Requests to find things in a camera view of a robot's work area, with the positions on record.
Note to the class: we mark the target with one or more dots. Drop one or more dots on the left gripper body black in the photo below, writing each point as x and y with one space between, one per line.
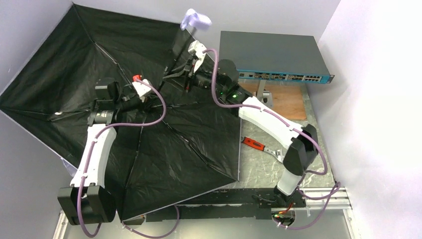
149 102

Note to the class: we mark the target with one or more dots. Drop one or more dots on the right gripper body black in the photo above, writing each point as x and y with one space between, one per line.
188 75

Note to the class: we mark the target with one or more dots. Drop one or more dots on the lilac folding umbrella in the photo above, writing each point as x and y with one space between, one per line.
180 145

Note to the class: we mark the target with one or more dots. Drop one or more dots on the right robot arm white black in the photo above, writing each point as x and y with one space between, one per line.
300 142

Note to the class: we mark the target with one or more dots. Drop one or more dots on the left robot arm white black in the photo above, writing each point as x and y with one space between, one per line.
87 194

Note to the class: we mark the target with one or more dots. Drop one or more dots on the grey metal stand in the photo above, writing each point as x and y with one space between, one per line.
263 95

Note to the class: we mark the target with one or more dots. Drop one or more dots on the wooden board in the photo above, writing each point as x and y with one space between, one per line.
288 101

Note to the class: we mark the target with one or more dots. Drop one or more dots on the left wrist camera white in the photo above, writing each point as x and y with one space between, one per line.
142 87

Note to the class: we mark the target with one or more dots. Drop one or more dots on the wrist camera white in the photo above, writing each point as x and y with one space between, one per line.
142 87
197 50

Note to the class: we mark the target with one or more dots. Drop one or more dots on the network switch blue front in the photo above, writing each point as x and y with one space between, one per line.
275 57

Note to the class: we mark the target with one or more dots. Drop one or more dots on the red handled adjustable wrench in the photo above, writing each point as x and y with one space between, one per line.
277 154

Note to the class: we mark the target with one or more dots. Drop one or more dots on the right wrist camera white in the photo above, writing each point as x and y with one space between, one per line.
197 50

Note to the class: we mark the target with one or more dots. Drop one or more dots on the aluminium rail frame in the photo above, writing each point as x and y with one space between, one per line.
318 202

